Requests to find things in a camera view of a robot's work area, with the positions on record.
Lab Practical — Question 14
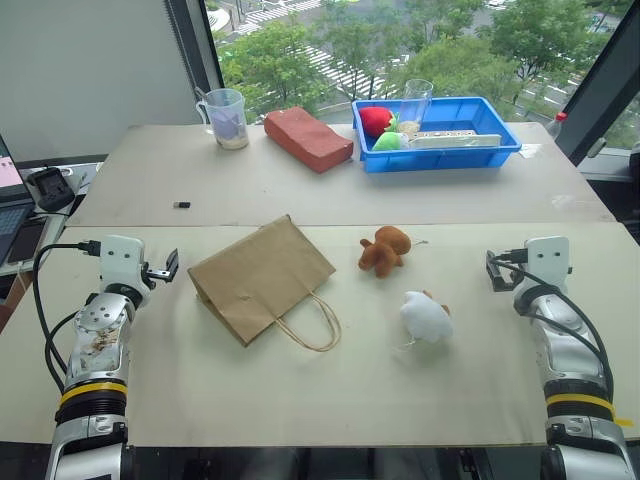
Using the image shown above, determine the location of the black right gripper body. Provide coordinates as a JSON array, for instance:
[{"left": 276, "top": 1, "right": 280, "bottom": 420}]
[{"left": 498, "top": 248, "right": 529, "bottom": 293}]

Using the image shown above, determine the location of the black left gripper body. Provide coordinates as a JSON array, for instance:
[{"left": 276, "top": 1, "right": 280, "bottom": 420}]
[{"left": 140, "top": 258, "right": 169, "bottom": 290}]

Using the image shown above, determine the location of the brown paper bag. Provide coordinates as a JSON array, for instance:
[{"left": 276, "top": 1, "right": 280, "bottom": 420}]
[{"left": 186, "top": 214, "right": 343, "bottom": 353}]

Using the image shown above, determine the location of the white plush toy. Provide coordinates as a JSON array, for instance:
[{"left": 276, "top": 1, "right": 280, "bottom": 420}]
[{"left": 392, "top": 288, "right": 455, "bottom": 352}]

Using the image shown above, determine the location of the brown plush toy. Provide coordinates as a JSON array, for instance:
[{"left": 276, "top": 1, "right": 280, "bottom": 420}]
[{"left": 357, "top": 225, "right": 430, "bottom": 278}]

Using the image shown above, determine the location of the blue plastic bin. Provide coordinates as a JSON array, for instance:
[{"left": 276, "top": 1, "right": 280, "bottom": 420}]
[{"left": 350, "top": 95, "right": 523, "bottom": 174}]

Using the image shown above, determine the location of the grey side table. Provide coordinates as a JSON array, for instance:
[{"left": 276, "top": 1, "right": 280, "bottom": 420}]
[{"left": 0, "top": 158, "right": 110, "bottom": 335}]

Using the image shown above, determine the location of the black charger box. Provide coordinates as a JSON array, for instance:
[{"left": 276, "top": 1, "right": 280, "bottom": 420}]
[{"left": 25, "top": 166, "right": 77, "bottom": 212}]

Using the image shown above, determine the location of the purple object in cup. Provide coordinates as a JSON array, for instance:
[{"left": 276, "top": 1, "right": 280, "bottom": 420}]
[{"left": 211, "top": 109, "right": 242, "bottom": 140}]

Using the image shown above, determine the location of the clear plastic measuring cup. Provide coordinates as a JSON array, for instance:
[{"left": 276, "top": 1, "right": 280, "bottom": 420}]
[{"left": 194, "top": 87, "right": 250, "bottom": 151}]

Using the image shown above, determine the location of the clear bottle with red cap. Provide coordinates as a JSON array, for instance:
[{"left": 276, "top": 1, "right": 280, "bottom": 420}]
[{"left": 543, "top": 111, "right": 572, "bottom": 142}]

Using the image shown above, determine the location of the open laptop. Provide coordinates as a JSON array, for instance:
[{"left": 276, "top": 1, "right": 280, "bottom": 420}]
[{"left": 0, "top": 133, "right": 37, "bottom": 267}]

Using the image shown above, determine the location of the green plush toy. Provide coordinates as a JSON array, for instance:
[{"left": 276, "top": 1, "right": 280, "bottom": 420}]
[{"left": 371, "top": 130, "right": 412, "bottom": 153}]

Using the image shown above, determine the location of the clear drinking glass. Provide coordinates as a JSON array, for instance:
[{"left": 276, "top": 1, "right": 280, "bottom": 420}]
[{"left": 398, "top": 78, "right": 435, "bottom": 140}]

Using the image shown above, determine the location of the red brick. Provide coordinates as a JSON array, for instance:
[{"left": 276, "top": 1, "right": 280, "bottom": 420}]
[{"left": 263, "top": 105, "right": 355, "bottom": 175}]

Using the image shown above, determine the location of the red plush strawberry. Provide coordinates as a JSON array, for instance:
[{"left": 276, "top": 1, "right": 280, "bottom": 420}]
[{"left": 359, "top": 105, "right": 398, "bottom": 139}]

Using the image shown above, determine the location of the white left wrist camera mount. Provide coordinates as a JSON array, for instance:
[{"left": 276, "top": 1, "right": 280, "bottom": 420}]
[{"left": 98, "top": 235, "right": 147, "bottom": 292}]

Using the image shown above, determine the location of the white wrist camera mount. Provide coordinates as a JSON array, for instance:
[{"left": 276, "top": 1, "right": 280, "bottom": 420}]
[
  {"left": 98, "top": 235, "right": 147, "bottom": 292},
  {"left": 522, "top": 235, "right": 572, "bottom": 292}
]

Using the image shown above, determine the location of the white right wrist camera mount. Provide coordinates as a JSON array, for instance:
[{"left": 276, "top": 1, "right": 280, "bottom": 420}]
[{"left": 522, "top": 235, "right": 572, "bottom": 292}]

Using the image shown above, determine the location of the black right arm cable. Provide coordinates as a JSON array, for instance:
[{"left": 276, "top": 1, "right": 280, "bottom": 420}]
[{"left": 491, "top": 246, "right": 615, "bottom": 404}]

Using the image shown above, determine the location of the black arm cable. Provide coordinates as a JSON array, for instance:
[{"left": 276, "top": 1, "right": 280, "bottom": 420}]
[
  {"left": 31, "top": 239, "right": 104, "bottom": 396},
  {"left": 491, "top": 246, "right": 615, "bottom": 404}
]

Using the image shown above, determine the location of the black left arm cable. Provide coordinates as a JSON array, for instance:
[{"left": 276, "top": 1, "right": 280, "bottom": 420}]
[{"left": 31, "top": 239, "right": 104, "bottom": 396}]

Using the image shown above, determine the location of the dark slanted window frame beam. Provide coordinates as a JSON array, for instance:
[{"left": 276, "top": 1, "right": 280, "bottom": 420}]
[{"left": 555, "top": 0, "right": 640, "bottom": 164}]

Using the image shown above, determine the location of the dark window frame post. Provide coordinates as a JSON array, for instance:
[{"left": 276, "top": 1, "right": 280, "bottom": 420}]
[{"left": 163, "top": 0, "right": 227, "bottom": 109}]

